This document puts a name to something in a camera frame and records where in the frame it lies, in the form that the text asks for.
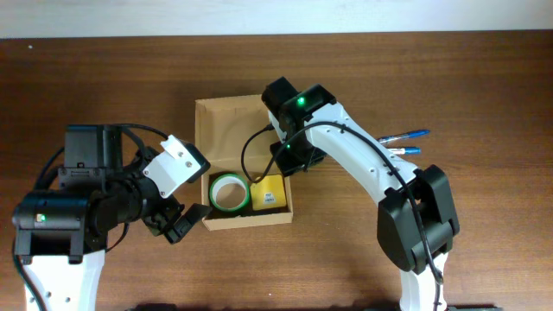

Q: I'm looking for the brown cardboard box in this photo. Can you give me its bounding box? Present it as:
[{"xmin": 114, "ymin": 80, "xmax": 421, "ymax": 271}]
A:
[{"xmin": 195, "ymin": 95, "xmax": 293, "ymax": 231}]

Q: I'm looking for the yellow spiral notepad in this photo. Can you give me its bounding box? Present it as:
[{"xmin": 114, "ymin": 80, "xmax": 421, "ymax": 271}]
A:
[{"xmin": 250, "ymin": 175, "xmax": 287, "ymax": 211}]

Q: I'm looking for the green tape roll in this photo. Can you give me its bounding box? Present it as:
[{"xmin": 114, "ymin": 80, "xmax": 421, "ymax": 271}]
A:
[{"xmin": 208, "ymin": 174, "xmax": 251, "ymax": 213}]

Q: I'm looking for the blue white whiteboard marker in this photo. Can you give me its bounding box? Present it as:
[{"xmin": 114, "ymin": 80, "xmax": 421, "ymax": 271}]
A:
[{"xmin": 388, "ymin": 147, "xmax": 421, "ymax": 155}]

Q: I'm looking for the blue ballpoint pen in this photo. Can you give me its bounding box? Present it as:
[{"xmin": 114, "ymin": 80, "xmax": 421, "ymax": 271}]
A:
[{"xmin": 377, "ymin": 130, "xmax": 430, "ymax": 144}]

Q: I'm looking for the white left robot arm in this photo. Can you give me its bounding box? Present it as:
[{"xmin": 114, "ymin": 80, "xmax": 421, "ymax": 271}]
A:
[{"xmin": 12, "ymin": 124, "xmax": 212, "ymax": 310}]

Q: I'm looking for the black right camera cable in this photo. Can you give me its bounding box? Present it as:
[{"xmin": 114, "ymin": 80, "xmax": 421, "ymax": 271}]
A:
[{"xmin": 240, "ymin": 121, "xmax": 444, "ymax": 311}]

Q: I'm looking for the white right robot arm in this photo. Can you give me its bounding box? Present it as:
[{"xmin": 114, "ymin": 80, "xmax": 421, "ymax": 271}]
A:
[{"xmin": 261, "ymin": 77, "xmax": 460, "ymax": 310}]

